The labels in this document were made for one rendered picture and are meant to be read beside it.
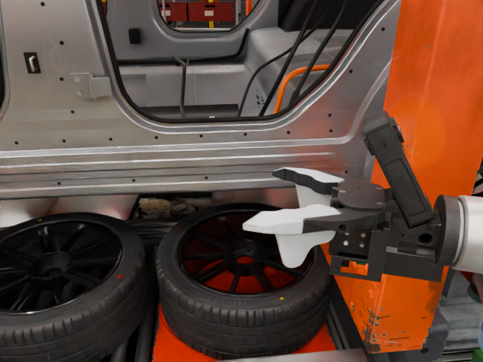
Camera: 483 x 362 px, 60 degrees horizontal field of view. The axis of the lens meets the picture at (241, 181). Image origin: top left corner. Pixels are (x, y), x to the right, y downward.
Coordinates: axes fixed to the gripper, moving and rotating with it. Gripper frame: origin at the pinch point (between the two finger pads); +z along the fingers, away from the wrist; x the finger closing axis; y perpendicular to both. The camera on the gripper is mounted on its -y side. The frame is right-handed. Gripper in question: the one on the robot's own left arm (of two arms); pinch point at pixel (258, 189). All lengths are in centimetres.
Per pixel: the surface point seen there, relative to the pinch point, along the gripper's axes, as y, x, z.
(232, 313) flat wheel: 67, 58, 19
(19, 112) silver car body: 10, 61, 87
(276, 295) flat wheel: 65, 68, 8
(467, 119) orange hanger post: 0, 46, -31
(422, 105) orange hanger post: -2.7, 42.7, -21.9
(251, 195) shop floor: 97, 216, 51
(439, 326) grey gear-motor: 75, 80, -44
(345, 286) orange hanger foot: 58, 69, -13
